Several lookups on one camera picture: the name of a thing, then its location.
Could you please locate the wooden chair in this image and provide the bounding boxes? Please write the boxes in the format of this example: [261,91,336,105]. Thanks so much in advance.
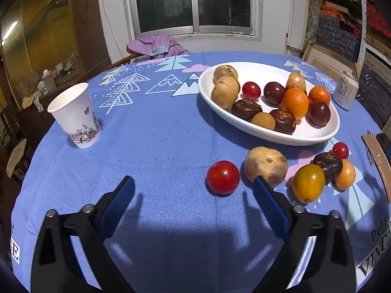
[104,46,152,71]

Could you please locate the purple cloth on chair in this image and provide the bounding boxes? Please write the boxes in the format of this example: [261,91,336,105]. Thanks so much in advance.
[126,35,190,59]

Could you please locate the dark red plum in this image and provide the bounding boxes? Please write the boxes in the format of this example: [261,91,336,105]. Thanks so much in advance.
[306,101,331,128]
[264,81,286,106]

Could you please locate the large tan round fruit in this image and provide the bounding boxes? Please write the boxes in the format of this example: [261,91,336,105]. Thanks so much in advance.
[211,76,240,112]

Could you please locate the white paper cup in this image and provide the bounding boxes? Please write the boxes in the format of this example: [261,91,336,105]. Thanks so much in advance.
[47,82,102,149]

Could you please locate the shelf with patterned boxes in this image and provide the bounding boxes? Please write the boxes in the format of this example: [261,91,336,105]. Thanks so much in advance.
[303,0,390,132]

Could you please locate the black phone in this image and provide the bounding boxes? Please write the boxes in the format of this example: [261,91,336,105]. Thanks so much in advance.
[376,132,391,160]

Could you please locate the white beverage can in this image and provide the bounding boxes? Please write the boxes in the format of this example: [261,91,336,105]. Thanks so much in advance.
[332,71,359,110]

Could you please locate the dark brown chestnut fruit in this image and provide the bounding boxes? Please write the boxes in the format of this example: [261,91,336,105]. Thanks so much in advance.
[231,99,262,121]

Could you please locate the yellow orange citrus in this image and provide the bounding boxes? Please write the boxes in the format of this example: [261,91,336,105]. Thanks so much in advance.
[292,164,326,204]

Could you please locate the aluminium frame window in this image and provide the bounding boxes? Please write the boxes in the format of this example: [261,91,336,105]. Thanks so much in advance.
[128,0,263,41]

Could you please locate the speckled tan fruit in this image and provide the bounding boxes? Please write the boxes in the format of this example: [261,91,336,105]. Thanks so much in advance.
[286,73,306,92]

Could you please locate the small tan fruit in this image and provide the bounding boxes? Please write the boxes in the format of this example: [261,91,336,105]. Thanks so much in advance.
[251,112,276,130]

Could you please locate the tan leather wallet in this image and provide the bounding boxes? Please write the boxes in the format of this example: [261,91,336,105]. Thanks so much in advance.
[361,132,390,203]

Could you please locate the brown round fruit on plate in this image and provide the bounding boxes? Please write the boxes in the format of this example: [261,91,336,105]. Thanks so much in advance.
[213,65,238,84]

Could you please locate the tan spotted fruit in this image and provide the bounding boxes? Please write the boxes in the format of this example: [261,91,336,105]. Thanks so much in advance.
[244,146,288,188]

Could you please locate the dark brown wrinkled fruit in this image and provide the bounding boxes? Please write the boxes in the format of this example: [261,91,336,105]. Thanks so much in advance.
[269,108,296,135]

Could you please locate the wooden glass cabinet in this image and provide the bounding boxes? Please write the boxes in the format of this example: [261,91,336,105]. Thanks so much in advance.
[1,0,111,106]

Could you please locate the orange mandarin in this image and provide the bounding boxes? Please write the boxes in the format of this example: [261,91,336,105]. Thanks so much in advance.
[282,88,309,120]
[308,86,330,105]

